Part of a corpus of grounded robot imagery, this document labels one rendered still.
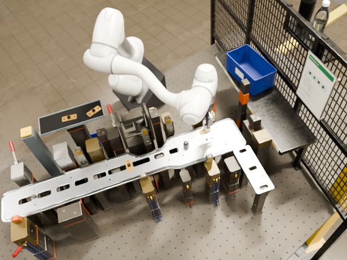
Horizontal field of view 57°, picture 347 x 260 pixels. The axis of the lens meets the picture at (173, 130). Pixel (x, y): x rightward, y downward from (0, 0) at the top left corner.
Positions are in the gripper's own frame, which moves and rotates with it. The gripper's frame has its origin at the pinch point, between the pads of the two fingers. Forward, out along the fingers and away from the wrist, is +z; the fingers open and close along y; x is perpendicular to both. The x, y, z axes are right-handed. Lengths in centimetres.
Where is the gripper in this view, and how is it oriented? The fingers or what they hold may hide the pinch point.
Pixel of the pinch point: (206, 125)
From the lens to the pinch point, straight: 174.3
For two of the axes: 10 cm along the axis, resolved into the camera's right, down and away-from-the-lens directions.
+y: 3.2, 7.3, -6.0
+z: 0.9, 6.1, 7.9
